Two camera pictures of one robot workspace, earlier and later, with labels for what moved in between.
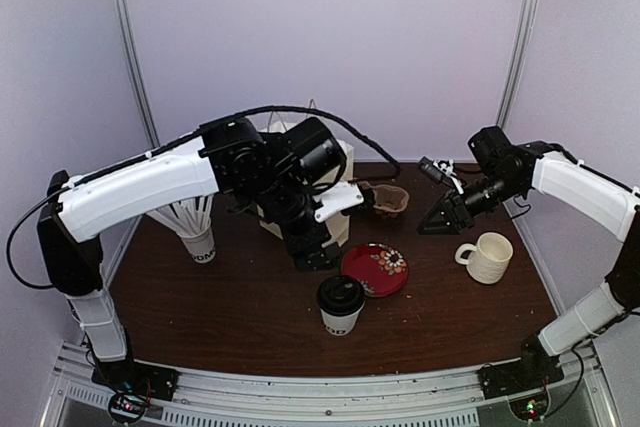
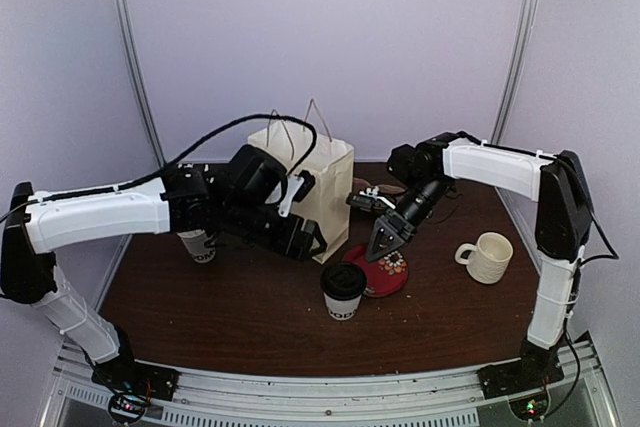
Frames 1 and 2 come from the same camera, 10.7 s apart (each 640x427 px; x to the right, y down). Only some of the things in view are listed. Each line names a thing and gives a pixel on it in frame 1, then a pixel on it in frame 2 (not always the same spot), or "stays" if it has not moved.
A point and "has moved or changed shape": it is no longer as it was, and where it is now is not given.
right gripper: [459, 215] → [390, 217]
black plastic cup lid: [341, 295] has moved or changed shape
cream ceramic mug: [489, 259] stays
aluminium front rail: [424, 396] stays
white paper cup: [340, 325] → [342, 309]
